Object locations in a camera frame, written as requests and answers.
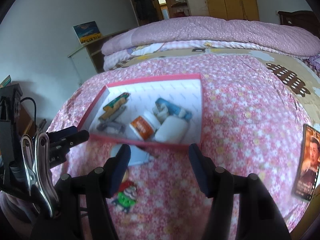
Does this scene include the green rectangular tin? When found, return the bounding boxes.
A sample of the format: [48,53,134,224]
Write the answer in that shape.
[99,92,130,121]

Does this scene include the white jar orange label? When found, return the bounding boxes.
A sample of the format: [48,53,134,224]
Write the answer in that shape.
[129,111,161,141]

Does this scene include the white wall charger plug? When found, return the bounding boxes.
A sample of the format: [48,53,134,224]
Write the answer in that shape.
[152,103,170,123]

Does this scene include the blue inhaler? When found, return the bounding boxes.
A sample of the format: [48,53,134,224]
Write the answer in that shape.
[155,98,193,121]

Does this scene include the metal spring clamp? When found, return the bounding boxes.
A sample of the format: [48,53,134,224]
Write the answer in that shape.
[21,132,59,218]

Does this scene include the red green cartoon figurine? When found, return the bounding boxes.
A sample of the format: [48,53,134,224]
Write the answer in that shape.
[111,170,138,213]

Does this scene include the grey metal clip tool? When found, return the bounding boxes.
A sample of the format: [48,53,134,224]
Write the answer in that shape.
[97,121,126,133]

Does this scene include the light blue oval case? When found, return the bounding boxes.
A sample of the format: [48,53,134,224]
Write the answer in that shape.
[110,144,155,166]

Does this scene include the portrait book cover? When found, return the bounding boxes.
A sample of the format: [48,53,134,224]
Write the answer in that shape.
[292,124,319,202]

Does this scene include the white bedside shelf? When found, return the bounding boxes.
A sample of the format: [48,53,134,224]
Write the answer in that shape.
[67,29,128,85]

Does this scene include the white earbuds case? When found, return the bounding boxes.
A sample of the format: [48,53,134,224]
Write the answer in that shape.
[154,115,189,144]

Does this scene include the red shallow cardboard box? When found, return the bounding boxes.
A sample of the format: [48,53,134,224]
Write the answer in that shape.
[78,74,204,149]

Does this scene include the blue yellow picture card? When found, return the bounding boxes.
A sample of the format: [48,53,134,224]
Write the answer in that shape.
[73,21,102,44]

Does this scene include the white purple pillow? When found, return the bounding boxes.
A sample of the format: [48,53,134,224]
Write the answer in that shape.
[307,54,320,76]

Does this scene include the pink folded quilt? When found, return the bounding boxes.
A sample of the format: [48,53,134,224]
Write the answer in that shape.
[101,16,319,57]

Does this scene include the dark wooden headboard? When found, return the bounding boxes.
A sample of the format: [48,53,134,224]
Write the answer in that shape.
[277,10,320,37]

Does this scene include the black cable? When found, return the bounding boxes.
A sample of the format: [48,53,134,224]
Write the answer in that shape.
[19,96,38,131]

